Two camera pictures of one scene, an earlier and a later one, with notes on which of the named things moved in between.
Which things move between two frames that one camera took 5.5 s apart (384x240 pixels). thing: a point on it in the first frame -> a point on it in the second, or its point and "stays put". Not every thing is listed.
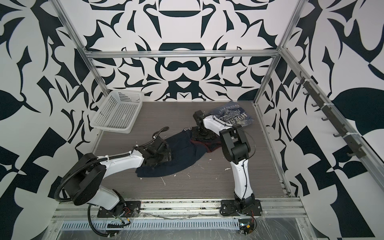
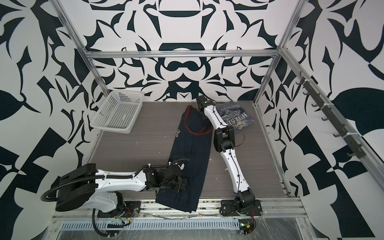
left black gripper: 168,155 -> 182,186
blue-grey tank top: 231,112 stays put
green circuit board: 246,226 stays put
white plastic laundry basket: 119,111 stays put
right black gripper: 210,136 -> 204,117
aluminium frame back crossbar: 182,52 stays put
